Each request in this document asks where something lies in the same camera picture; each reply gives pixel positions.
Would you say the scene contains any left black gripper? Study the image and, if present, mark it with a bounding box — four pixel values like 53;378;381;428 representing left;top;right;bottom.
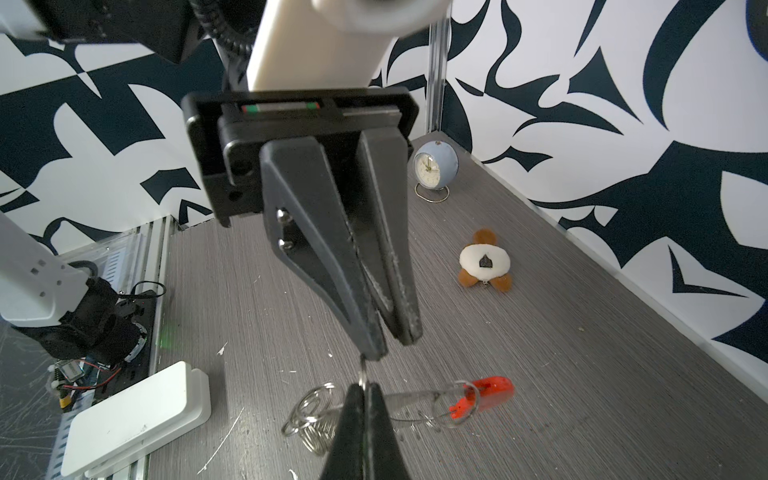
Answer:
181;87;423;361

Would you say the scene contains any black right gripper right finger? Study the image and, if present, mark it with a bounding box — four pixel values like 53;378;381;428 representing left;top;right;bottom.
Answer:
363;383;410;480

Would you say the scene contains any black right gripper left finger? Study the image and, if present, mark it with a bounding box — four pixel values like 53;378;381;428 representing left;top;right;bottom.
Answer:
319;384;365;480

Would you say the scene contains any red key tag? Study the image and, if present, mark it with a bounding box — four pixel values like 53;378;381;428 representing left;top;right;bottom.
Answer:
449;376;515;420

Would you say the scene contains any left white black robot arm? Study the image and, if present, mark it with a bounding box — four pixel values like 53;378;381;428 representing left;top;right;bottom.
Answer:
1;1;448;364

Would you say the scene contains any brown white plush dog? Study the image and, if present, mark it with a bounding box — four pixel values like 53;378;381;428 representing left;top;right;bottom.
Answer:
458;229;512;293

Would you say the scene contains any white rectangular box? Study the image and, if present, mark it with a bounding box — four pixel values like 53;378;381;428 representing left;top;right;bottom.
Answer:
61;361;211;479

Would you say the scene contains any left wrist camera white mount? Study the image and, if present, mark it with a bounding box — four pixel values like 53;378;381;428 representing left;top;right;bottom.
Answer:
246;0;450;92

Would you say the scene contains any black corrugated cable hose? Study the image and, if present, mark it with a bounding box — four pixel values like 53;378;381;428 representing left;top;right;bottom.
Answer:
188;0;268;58

